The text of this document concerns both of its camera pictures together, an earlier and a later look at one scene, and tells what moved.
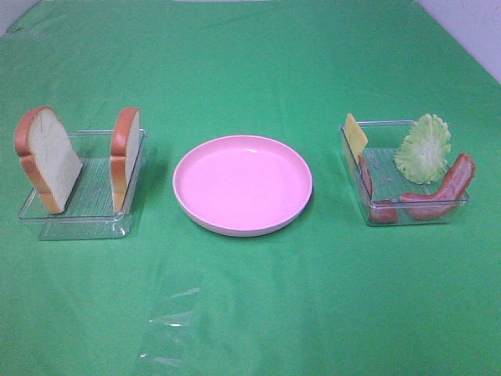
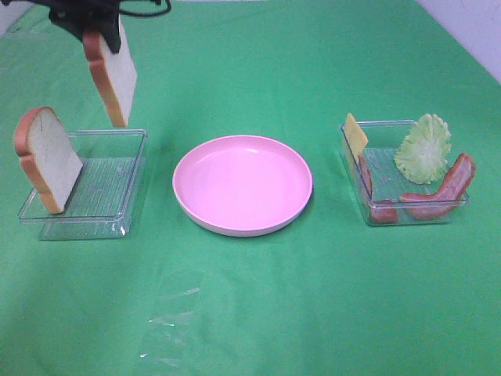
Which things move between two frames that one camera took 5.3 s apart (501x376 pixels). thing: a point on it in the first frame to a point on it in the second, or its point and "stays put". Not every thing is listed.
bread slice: (124, 150) to (114, 73)
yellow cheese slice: (355, 136) stays put
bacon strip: (380, 215) stays put
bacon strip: (437, 204) stays put
